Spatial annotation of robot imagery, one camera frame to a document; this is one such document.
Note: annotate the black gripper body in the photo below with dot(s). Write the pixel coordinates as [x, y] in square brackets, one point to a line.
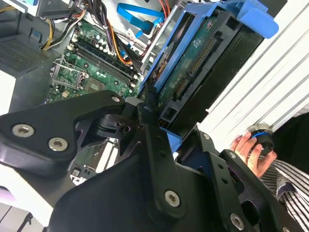
[108, 205]

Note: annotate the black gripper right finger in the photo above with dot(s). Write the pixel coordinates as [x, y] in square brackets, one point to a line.
[241, 183]

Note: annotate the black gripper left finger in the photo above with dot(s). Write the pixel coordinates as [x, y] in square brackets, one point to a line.
[41, 135]

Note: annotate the hard disk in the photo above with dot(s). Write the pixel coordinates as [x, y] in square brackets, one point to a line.
[205, 60]

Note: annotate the person's hand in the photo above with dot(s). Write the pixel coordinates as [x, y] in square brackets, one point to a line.
[256, 159]

